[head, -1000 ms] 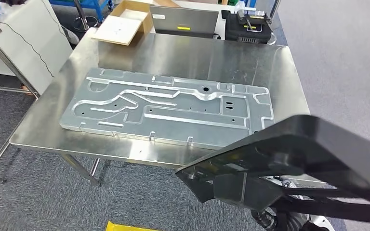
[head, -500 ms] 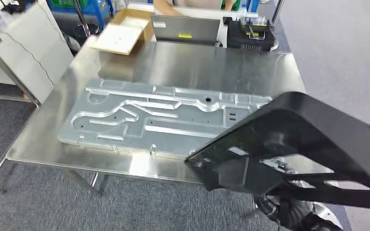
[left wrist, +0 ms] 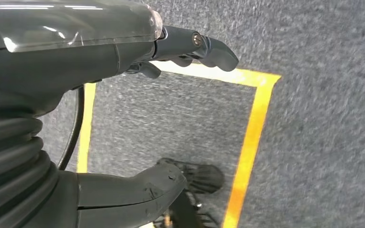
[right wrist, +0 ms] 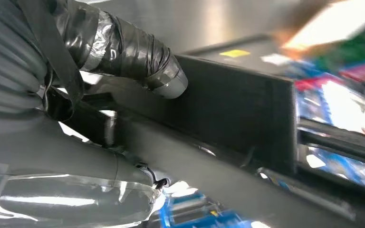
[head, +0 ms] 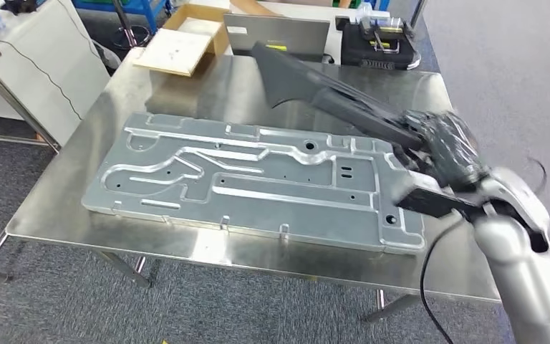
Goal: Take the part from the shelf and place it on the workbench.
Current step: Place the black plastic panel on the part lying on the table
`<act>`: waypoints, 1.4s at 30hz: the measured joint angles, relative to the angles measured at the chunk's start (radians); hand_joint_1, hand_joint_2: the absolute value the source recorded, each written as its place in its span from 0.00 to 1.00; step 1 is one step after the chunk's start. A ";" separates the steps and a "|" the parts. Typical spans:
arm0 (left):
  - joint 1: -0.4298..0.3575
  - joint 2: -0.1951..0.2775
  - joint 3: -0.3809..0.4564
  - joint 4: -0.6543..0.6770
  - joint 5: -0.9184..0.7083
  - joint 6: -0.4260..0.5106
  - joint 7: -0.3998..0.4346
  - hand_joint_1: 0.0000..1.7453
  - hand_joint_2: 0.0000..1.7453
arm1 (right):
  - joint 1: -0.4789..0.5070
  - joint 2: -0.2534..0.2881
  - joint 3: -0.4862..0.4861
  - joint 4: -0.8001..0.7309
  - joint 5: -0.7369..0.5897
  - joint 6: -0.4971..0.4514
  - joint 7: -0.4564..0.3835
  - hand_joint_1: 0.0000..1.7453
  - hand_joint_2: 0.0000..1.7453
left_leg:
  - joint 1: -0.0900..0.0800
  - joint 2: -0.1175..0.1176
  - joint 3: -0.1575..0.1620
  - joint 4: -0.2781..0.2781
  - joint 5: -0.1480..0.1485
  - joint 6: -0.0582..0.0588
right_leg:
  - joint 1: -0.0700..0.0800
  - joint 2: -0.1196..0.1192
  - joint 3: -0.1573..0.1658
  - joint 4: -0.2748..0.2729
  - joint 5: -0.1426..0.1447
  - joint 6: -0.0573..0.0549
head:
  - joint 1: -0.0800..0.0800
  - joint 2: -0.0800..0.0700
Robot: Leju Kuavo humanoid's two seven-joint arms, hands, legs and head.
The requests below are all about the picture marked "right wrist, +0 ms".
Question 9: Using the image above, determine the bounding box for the yellow sticker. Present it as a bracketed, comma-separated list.
[219, 49, 251, 58]

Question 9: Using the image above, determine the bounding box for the white sticker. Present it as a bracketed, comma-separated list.
[260, 53, 285, 66]

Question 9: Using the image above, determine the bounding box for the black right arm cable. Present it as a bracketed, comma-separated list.
[19, 0, 85, 123]

